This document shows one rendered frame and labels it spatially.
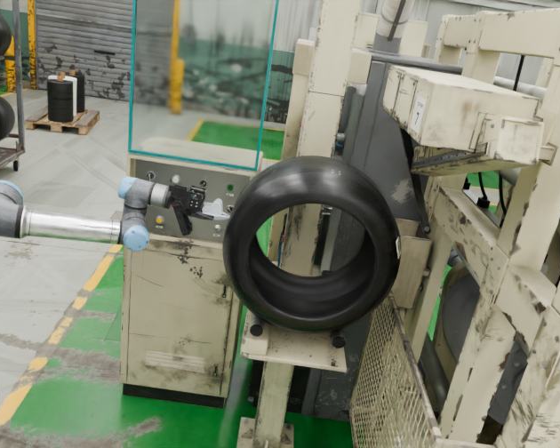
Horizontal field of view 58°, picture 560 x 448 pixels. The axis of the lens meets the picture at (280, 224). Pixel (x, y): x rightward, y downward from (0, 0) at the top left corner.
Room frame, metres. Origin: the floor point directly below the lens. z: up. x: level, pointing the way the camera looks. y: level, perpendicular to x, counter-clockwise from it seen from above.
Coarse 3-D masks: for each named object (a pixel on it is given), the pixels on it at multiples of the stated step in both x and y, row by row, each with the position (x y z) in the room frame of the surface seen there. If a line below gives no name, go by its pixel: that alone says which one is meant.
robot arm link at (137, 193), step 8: (120, 184) 1.51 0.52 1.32; (128, 184) 1.52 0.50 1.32; (136, 184) 1.52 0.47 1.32; (144, 184) 1.53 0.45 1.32; (152, 184) 1.54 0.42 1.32; (120, 192) 1.51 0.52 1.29; (128, 192) 1.51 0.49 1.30; (136, 192) 1.51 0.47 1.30; (144, 192) 1.51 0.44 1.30; (128, 200) 1.51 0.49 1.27; (136, 200) 1.51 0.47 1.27; (144, 200) 1.51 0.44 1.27
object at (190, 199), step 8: (168, 192) 1.52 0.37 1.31; (176, 192) 1.53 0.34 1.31; (184, 192) 1.53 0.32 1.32; (192, 192) 1.54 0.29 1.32; (200, 192) 1.55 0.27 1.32; (168, 200) 1.51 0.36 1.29; (176, 200) 1.53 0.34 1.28; (184, 200) 1.53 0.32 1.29; (192, 200) 1.52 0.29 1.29; (200, 200) 1.51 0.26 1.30; (168, 208) 1.53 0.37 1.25; (184, 208) 1.51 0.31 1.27; (192, 208) 1.52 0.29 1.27; (200, 208) 1.53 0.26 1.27
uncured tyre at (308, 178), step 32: (288, 160) 1.64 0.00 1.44; (320, 160) 1.60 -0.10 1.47; (256, 192) 1.47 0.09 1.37; (288, 192) 1.44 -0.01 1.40; (320, 192) 1.43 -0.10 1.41; (352, 192) 1.45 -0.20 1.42; (256, 224) 1.43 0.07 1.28; (384, 224) 1.45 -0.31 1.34; (224, 256) 1.47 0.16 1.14; (256, 256) 1.70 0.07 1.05; (384, 256) 1.44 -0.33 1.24; (256, 288) 1.44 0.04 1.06; (288, 288) 1.70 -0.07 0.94; (320, 288) 1.71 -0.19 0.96; (352, 288) 1.67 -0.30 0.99; (384, 288) 1.44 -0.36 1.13; (288, 320) 1.43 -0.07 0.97; (320, 320) 1.43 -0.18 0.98; (352, 320) 1.44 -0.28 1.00
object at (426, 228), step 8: (400, 128) 1.76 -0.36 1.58; (408, 136) 1.75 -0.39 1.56; (408, 144) 1.75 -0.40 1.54; (408, 152) 1.75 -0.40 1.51; (408, 160) 1.75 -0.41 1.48; (416, 176) 1.75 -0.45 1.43; (416, 184) 1.75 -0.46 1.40; (416, 192) 1.75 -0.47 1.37; (416, 200) 1.76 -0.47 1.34; (424, 200) 1.76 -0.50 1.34; (424, 208) 1.75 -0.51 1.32; (424, 216) 1.75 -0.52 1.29; (424, 224) 1.75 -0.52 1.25; (424, 232) 1.75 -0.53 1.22
